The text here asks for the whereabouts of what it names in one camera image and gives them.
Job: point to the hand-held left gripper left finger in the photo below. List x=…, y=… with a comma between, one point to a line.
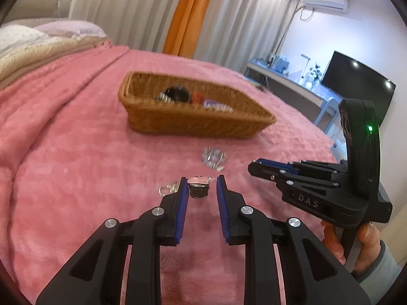
x=182, y=216

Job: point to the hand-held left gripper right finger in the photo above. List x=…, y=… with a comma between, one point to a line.
x=223, y=216

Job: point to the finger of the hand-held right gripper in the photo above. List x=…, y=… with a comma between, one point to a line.
x=286, y=162
x=264, y=172

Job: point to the brown wicker basket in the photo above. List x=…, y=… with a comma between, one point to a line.
x=190, y=117

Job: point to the black wrist watch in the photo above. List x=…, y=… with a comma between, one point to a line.
x=177, y=94

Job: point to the person's right forearm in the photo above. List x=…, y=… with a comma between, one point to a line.
x=384, y=265

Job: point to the silver crystal jewelry cluster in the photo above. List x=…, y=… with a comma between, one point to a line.
x=213, y=159

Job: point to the person's right hand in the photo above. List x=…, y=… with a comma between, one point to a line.
x=365, y=247

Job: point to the white tissue packet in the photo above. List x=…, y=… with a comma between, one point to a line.
x=338, y=146

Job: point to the light blue chair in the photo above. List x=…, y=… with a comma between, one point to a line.
x=329, y=111

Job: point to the white desk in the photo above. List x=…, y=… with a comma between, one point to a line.
x=286, y=81

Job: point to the black television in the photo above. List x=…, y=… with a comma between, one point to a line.
x=359, y=82

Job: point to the vase with flowers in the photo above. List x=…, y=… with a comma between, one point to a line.
x=314, y=71

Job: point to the upright books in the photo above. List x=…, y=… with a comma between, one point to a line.
x=279, y=63

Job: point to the white desk lamp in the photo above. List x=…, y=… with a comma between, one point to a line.
x=306, y=65

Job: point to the pink fleece blanket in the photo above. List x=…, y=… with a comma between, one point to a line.
x=95, y=152

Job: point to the grey curtain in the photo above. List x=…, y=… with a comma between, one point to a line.
x=248, y=22
x=127, y=3

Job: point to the white air conditioner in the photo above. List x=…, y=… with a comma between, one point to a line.
x=324, y=1

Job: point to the orange curtain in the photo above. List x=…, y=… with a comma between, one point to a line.
x=189, y=16

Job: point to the beige folded quilt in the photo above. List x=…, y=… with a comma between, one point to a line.
x=41, y=55

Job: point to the lilac pillow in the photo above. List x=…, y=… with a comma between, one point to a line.
x=74, y=28

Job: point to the floral white pillow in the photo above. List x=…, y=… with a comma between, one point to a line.
x=16, y=38

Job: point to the beige padded headboard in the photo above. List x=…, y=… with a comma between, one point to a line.
x=44, y=4

